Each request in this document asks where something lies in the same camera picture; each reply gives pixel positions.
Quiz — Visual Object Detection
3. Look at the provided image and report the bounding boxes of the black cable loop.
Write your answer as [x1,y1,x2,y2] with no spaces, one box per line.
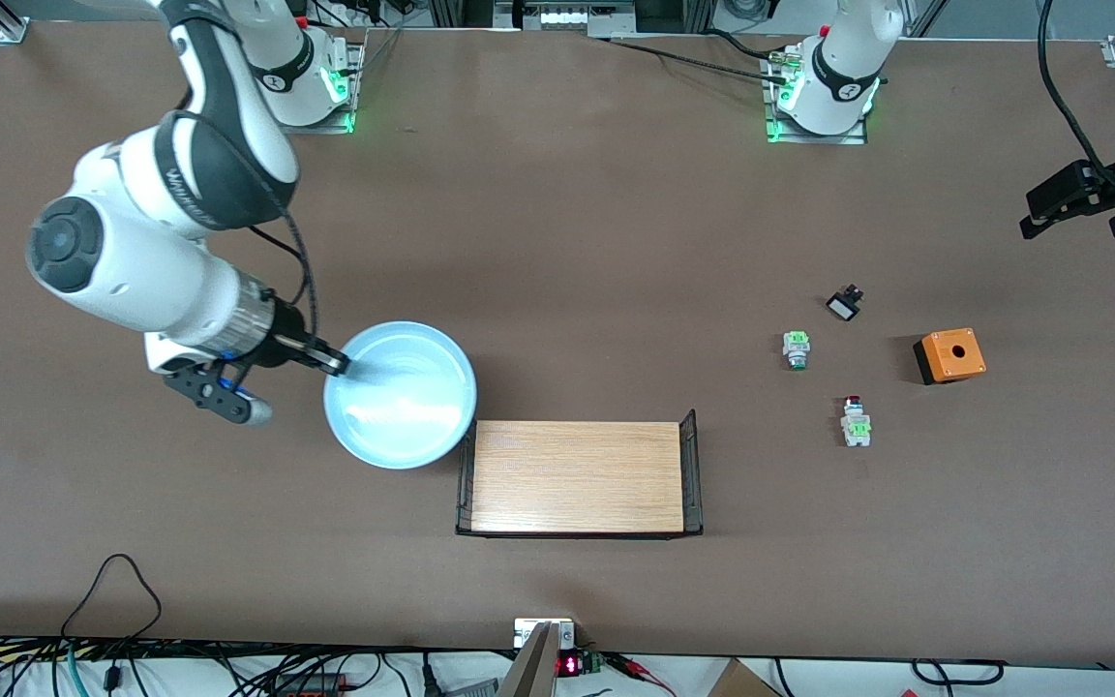
[911,658,1006,688]

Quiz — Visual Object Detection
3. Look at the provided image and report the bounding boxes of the orange button enclosure box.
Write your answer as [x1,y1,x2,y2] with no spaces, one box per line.
[913,327,987,386]

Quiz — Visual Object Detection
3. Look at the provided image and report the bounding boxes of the black cable to left gripper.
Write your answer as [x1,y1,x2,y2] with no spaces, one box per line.
[1037,0,1115,209]

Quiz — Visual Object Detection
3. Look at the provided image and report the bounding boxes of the white connector strip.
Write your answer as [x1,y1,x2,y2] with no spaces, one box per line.
[495,0,636,40]

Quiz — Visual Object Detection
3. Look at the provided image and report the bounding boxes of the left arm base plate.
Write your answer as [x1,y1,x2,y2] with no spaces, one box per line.
[761,46,876,146]

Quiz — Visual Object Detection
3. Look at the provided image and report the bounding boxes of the thin black looped cable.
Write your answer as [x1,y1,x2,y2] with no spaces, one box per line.
[59,554,164,645]

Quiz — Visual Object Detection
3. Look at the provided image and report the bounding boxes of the light blue bowl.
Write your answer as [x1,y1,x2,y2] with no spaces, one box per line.
[323,320,478,471]

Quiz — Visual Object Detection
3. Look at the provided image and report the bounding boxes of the red push button switch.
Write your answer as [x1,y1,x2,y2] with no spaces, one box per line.
[840,395,873,448]

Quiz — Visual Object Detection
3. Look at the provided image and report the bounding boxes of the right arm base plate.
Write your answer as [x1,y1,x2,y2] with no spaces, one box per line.
[272,24,367,136]

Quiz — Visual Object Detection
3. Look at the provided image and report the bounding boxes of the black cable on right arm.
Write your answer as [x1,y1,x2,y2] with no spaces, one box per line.
[175,106,321,340]

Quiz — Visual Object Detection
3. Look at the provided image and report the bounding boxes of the brown cardboard box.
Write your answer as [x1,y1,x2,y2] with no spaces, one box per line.
[708,658,781,697]

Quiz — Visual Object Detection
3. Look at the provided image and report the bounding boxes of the tangled cable bundle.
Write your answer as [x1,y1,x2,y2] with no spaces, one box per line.
[0,634,520,697]

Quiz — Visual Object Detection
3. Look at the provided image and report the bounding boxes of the black cable to arm base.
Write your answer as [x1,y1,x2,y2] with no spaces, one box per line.
[606,37,791,83]

